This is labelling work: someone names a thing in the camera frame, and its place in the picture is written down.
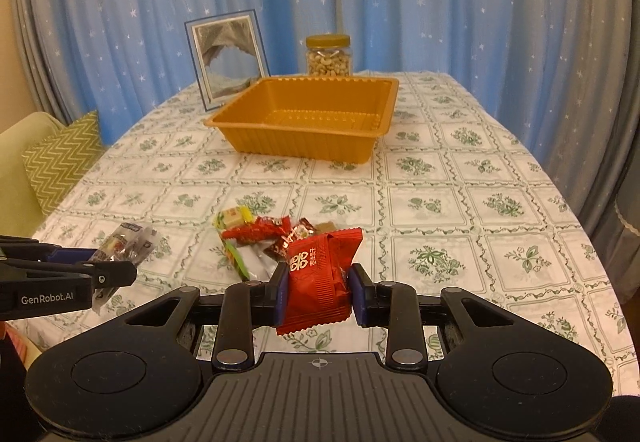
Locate dark lace-trimmed cover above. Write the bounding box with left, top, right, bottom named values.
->
left=607, top=157, right=640, bottom=248

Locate floral checked tablecloth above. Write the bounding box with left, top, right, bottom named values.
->
left=30, top=69, right=640, bottom=398

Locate yellow green candy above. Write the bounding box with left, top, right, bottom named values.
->
left=215, top=205, right=256, bottom=228

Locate long red snack packet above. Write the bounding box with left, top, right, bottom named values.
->
left=221, top=215, right=292, bottom=243

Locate small dark red snack packet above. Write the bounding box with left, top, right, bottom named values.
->
left=263, top=218, right=316, bottom=261

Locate red patterned cloth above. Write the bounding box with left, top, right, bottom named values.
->
left=0, top=324, right=28, bottom=368

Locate glass sand art frame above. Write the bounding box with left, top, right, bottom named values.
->
left=184, top=9, right=272, bottom=112

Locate green orange clear snack packet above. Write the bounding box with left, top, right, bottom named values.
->
left=220, top=237, right=279, bottom=281

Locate green zigzag cushion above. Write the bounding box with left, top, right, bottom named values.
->
left=22, top=109, right=106, bottom=218

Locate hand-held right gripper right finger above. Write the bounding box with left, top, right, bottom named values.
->
left=348, top=264, right=524, bottom=371

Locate pale green chair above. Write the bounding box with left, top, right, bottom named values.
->
left=0, top=111, right=68, bottom=239

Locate orange plastic tray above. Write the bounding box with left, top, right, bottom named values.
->
left=202, top=76, right=401, bottom=165

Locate cashew jar with gold lid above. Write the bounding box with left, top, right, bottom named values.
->
left=305, top=34, right=355, bottom=77

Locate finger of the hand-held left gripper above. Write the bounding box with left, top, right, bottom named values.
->
left=0, top=236, right=101, bottom=264
left=0, top=258, right=137, bottom=288

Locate large red snack packet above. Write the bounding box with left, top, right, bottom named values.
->
left=275, top=228, right=364, bottom=337

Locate clear printed snack packet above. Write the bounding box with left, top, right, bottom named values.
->
left=92, top=222, right=160, bottom=315

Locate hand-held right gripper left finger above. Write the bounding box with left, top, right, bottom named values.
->
left=107, top=265, right=291, bottom=374

